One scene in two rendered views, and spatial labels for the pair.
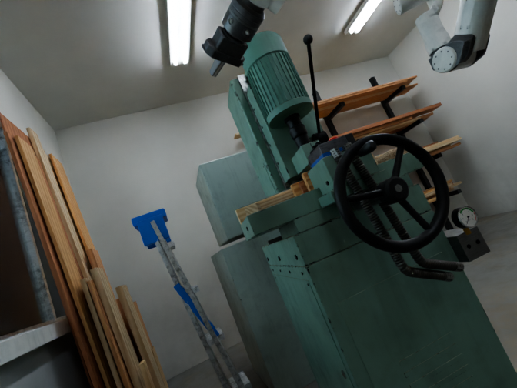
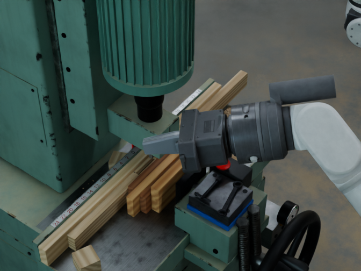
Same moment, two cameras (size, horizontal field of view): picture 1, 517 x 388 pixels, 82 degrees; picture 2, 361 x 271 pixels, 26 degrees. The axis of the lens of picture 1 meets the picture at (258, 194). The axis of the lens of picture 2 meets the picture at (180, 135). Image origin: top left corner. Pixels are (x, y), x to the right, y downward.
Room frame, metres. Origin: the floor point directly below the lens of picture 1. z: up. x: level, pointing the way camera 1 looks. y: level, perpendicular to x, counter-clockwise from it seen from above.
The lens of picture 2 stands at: (0.13, 0.49, 2.16)
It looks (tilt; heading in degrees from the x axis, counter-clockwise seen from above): 45 degrees down; 319
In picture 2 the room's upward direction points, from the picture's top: straight up
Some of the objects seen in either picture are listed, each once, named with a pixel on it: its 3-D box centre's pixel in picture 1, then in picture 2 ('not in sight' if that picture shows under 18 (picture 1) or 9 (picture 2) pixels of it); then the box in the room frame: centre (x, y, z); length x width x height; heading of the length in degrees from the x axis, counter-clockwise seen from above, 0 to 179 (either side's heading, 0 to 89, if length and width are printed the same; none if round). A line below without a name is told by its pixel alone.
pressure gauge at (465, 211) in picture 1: (465, 220); (286, 215); (0.89, -0.52, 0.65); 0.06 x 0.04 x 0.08; 103
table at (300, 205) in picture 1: (335, 192); (187, 208); (0.93, -0.23, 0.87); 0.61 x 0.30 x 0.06; 103
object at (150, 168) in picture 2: not in sight; (160, 168); (1.02, -0.23, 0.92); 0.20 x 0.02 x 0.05; 103
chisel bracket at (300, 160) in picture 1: (308, 159); (143, 126); (1.06, -0.22, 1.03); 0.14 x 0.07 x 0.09; 13
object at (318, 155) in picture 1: (332, 148); (224, 189); (0.85, -0.25, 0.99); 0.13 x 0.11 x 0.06; 103
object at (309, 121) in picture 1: (307, 124); not in sight; (1.28, -0.32, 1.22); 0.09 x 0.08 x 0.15; 13
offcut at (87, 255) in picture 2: (254, 211); (86, 261); (0.93, 0.03, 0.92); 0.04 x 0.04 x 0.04; 78
